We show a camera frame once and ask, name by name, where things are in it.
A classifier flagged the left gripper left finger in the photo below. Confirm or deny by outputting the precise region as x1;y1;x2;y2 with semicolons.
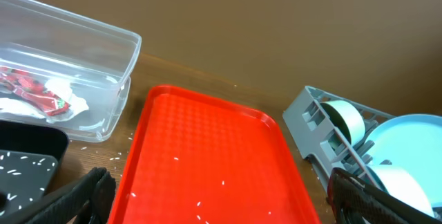
1;167;117;224

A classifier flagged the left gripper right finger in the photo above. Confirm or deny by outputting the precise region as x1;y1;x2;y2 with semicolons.
327;167;441;224

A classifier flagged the light blue rice bowl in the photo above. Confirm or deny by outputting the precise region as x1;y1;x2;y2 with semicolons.
367;165;434;217

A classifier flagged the green bowl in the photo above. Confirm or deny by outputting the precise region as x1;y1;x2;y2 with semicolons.
320;100;365;146

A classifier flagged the light blue plate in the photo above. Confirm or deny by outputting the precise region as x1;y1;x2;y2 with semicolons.
367;114;441;207

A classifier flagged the white paper scrap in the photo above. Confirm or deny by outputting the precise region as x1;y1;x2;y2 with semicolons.
44;78;89;124

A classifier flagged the white tissue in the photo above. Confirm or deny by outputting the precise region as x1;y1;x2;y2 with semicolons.
1;97;45;119

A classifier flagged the red snack wrapper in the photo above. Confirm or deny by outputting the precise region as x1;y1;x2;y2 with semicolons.
1;66;70;117

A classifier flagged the grey dishwasher rack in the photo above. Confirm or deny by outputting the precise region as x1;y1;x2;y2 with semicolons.
282;86;394;189

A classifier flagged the black waste tray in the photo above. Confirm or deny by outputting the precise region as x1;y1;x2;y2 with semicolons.
1;120;69;219

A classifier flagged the clear plastic waste bin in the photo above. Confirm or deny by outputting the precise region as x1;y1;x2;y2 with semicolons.
1;0;142;142

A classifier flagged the red serving tray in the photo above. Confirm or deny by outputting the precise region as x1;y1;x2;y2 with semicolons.
109;85;319;223

